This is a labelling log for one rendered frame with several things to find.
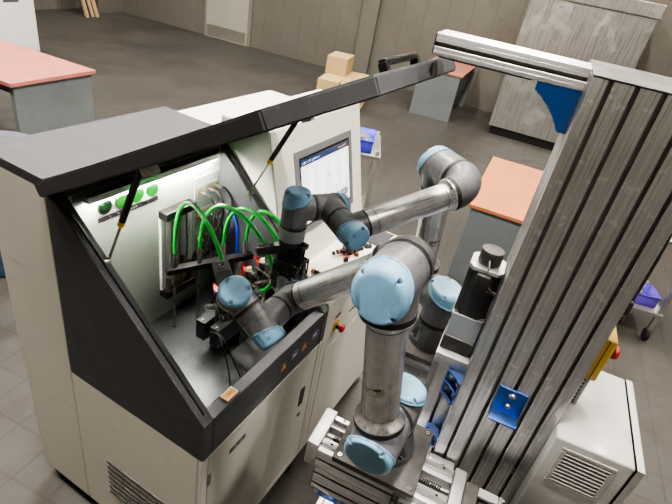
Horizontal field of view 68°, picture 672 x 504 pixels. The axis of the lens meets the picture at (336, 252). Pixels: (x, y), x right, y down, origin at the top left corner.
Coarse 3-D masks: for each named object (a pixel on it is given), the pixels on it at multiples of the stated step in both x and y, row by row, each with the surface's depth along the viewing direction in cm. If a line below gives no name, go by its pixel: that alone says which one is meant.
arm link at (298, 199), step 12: (288, 192) 133; (300, 192) 133; (288, 204) 133; (300, 204) 133; (312, 204) 135; (288, 216) 135; (300, 216) 135; (312, 216) 136; (288, 228) 136; (300, 228) 137
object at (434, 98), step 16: (464, 64) 865; (432, 80) 789; (448, 80) 780; (464, 80) 849; (416, 96) 809; (432, 96) 800; (448, 96) 790; (464, 96) 904; (416, 112) 821; (432, 112) 810; (448, 112) 801
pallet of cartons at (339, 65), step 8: (328, 56) 782; (336, 56) 783; (344, 56) 794; (352, 56) 805; (328, 64) 788; (336, 64) 784; (344, 64) 781; (352, 64) 821; (328, 72) 793; (336, 72) 790; (344, 72) 787; (352, 72) 825; (320, 80) 753; (328, 80) 750; (336, 80) 759; (344, 80) 768; (352, 80) 777; (320, 88) 759; (360, 104) 802
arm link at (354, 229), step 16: (448, 176) 142; (464, 176) 140; (480, 176) 144; (416, 192) 137; (432, 192) 137; (448, 192) 138; (464, 192) 138; (368, 208) 133; (384, 208) 132; (400, 208) 133; (416, 208) 135; (432, 208) 137; (448, 208) 140; (336, 224) 131; (352, 224) 128; (368, 224) 130; (384, 224) 132; (400, 224) 135; (352, 240) 128; (368, 240) 130
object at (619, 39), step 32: (544, 0) 690; (576, 0) 674; (608, 0) 661; (640, 0) 648; (544, 32) 707; (576, 32) 692; (608, 32) 678; (640, 32) 664; (512, 96) 758; (512, 128) 778; (544, 128) 760
